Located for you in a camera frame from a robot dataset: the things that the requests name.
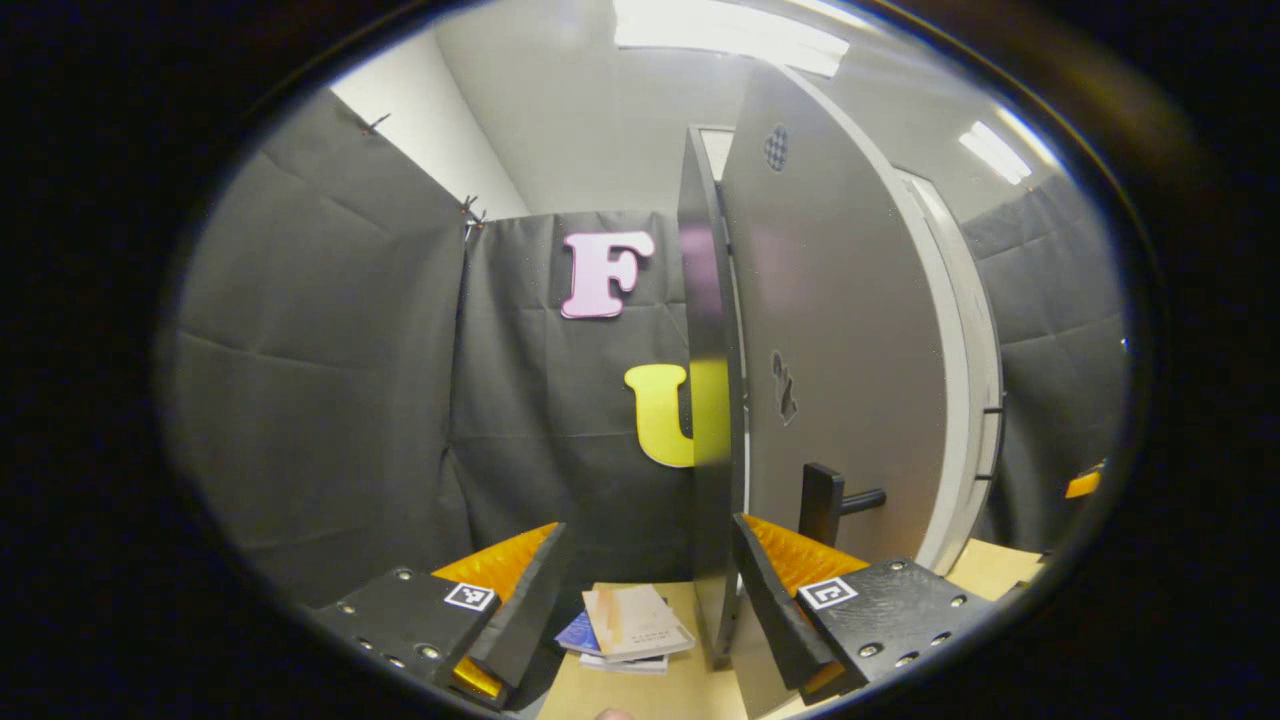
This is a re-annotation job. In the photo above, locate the blue book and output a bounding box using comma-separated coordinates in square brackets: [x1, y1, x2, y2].
[555, 610, 604, 657]

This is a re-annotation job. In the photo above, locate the ceiling light panel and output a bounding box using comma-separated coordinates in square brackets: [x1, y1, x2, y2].
[957, 119, 1034, 187]
[612, 0, 852, 80]

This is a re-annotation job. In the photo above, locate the tan book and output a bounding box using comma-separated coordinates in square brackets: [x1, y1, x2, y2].
[583, 583, 697, 663]

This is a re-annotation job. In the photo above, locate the grey cabinet door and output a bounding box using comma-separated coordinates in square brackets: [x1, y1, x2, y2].
[720, 62, 969, 719]
[940, 170, 1005, 573]

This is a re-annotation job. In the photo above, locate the black door handle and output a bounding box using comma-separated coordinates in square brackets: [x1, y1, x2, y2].
[798, 462, 889, 550]
[974, 394, 1007, 484]

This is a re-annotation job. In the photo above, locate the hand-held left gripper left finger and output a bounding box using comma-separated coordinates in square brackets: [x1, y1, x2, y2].
[310, 522, 569, 711]

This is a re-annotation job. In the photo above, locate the grey shoe cabinet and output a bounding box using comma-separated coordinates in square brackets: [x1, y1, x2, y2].
[678, 125, 749, 669]

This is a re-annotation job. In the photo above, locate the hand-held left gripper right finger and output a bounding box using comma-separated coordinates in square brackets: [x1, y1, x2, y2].
[732, 513, 1001, 706]

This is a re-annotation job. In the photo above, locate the black backdrop cloth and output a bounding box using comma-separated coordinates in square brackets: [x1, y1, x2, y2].
[165, 90, 701, 613]
[960, 170, 1131, 557]

